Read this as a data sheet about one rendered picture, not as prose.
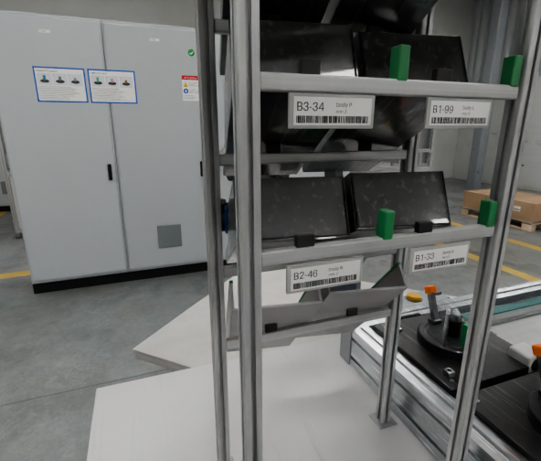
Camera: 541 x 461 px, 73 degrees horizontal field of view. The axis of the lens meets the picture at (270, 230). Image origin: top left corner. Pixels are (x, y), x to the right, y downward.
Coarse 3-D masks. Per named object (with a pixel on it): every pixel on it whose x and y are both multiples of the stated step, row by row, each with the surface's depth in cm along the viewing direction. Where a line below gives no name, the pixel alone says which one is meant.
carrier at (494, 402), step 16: (496, 384) 67; (512, 384) 67; (528, 384) 67; (480, 400) 63; (496, 400) 63; (512, 400) 63; (528, 400) 61; (480, 416) 60; (496, 416) 60; (512, 416) 60; (528, 416) 59; (496, 432) 58; (512, 432) 57; (528, 432) 57; (528, 448) 54
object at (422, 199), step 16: (352, 176) 46; (368, 176) 46; (384, 176) 46; (400, 176) 47; (416, 176) 47; (432, 176) 47; (352, 192) 45; (368, 192) 46; (384, 192) 46; (400, 192) 46; (416, 192) 47; (432, 192) 47; (352, 208) 45; (368, 208) 45; (384, 208) 46; (400, 208) 46; (416, 208) 46; (432, 208) 47; (448, 208) 47; (352, 224) 45; (368, 224) 45; (400, 224) 46; (448, 224) 47
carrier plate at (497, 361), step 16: (400, 320) 89; (416, 320) 89; (400, 336) 83; (416, 336) 83; (496, 336) 83; (400, 352) 78; (416, 352) 77; (496, 352) 77; (432, 368) 72; (496, 368) 72; (512, 368) 72; (528, 368) 72; (448, 384) 67; (480, 384) 68
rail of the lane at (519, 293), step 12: (504, 288) 109; (516, 288) 109; (528, 288) 109; (540, 288) 109; (444, 300) 102; (456, 300) 102; (468, 300) 102; (504, 300) 105; (516, 300) 108; (408, 312) 96; (420, 312) 95; (468, 312) 101; (372, 324) 90; (348, 336) 89; (348, 348) 89; (348, 360) 90
